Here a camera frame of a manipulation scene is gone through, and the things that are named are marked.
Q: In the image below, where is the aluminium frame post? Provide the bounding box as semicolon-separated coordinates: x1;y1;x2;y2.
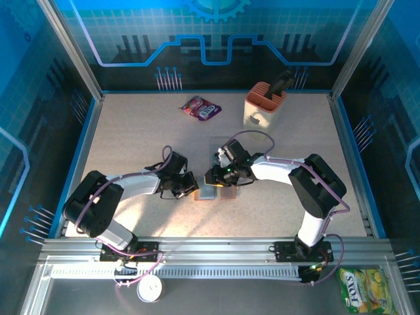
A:
329;0;397;101
36;0;106;101

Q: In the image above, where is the purple candy bag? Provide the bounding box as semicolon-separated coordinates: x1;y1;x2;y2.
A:
178;95;223;122

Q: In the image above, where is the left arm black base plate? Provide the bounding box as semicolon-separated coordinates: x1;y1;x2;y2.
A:
98;241;161;263

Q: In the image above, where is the aluminium front rail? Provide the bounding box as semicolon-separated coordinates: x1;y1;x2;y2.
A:
39;238;394;263

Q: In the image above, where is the slotted grey cable duct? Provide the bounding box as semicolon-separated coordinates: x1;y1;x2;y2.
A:
49;267;303;280

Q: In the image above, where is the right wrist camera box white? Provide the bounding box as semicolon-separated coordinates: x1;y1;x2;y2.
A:
215;148;231;169

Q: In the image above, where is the yellow green candy bag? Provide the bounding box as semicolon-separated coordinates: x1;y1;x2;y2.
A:
337;268;400;315

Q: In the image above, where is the cream orange knife block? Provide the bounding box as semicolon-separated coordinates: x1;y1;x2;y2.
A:
242;81;287;140

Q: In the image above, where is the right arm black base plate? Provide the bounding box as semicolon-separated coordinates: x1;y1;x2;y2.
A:
274;241;335;263

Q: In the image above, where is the black knife handle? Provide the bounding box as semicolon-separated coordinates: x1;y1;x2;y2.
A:
264;70;295;100

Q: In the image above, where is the aluminium side rail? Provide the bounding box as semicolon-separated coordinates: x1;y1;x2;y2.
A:
60;93;106;239
329;93;377;239

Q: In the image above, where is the white round tape roll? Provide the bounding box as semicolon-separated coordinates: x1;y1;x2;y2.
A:
136;275;164;303

